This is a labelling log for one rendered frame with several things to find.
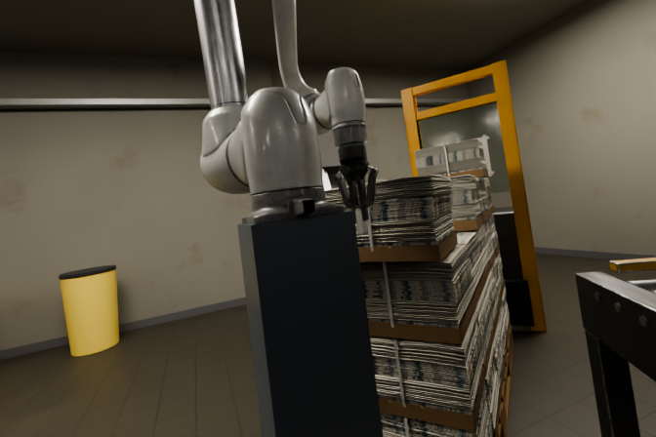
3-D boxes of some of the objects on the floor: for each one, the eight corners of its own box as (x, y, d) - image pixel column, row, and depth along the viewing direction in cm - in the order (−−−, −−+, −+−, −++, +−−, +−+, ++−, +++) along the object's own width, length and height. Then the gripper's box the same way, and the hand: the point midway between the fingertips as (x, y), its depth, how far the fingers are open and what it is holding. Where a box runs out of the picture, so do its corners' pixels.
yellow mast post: (531, 330, 228) (491, 63, 235) (531, 325, 235) (492, 67, 243) (547, 332, 223) (505, 59, 231) (546, 326, 231) (506, 63, 238)
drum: (128, 334, 335) (120, 262, 337) (118, 349, 294) (110, 268, 297) (74, 345, 318) (67, 271, 321) (58, 364, 278) (49, 278, 281)
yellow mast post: (432, 323, 261) (400, 90, 269) (435, 319, 269) (403, 93, 276) (444, 324, 256) (411, 87, 264) (447, 320, 264) (415, 90, 272)
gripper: (379, 142, 91) (390, 230, 90) (337, 151, 97) (348, 234, 96) (368, 139, 84) (381, 234, 83) (323, 149, 91) (335, 238, 90)
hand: (361, 220), depth 90 cm, fingers closed
